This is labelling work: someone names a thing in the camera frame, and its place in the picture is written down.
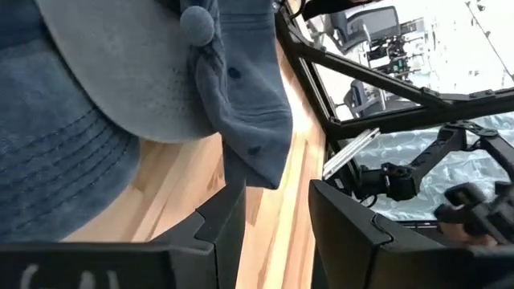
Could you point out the silver aluminium extrusion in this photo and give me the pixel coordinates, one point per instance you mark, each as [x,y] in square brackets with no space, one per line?
[349,154]

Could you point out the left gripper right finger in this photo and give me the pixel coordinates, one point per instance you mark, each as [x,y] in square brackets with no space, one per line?
[381,261]

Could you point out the black equipment stand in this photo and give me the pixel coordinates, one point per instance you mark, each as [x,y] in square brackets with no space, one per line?
[391,56]

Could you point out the black mesh office chair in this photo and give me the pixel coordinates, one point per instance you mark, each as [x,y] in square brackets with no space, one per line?
[369,24]

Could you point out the slate grey cap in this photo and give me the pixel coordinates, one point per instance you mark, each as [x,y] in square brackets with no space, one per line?
[249,104]

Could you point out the black aluminium rig frame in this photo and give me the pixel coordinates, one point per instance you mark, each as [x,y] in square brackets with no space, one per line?
[401,120]

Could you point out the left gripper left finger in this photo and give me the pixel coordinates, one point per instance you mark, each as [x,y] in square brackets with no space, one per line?
[120,265]

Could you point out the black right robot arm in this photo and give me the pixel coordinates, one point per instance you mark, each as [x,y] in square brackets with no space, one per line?
[425,160]

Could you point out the blue denim cap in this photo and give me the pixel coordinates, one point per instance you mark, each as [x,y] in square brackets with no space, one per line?
[48,160]

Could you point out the light grey cap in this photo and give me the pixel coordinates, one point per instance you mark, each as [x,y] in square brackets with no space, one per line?
[120,72]

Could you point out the grey office chair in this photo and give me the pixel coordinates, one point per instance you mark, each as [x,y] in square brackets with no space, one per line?
[363,98]

